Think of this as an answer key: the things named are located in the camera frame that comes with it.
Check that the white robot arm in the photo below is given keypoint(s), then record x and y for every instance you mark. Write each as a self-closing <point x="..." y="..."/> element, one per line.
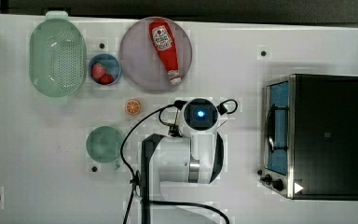
<point x="194" y="155"/>

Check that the green mug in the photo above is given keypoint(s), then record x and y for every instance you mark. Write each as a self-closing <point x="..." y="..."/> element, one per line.
<point x="103" y="145"/>

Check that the orange slice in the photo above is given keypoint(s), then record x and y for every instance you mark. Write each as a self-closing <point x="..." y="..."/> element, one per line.
<point x="133" y="107"/>

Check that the pink round plate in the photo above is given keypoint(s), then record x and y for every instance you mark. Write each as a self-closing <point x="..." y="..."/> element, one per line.
<point x="140" y="62"/>

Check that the red strawberry lower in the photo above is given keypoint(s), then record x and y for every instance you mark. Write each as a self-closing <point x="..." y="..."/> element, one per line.
<point x="106" y="79"/>

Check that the red strawberry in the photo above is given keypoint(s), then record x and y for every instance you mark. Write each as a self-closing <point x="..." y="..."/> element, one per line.
<point x="97" y="71"/>
<point x="106" y="79"/>

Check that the red ketchup bottle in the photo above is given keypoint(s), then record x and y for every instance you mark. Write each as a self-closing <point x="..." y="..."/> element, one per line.
<point x="164" y="44"/>

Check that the blue bowl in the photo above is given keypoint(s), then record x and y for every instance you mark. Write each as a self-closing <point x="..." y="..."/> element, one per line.
<point x="111" y="64"/>

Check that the red strawberry upper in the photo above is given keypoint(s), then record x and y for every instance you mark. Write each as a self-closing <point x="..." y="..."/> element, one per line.
<point x="97" y="71"/>

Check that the black toaster oven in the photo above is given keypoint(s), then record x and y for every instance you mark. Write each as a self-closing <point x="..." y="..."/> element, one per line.
<point x="310" y="137"/>

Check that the green plastic colander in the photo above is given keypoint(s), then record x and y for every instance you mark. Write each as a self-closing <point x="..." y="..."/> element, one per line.
<point x="57" y="56"/>

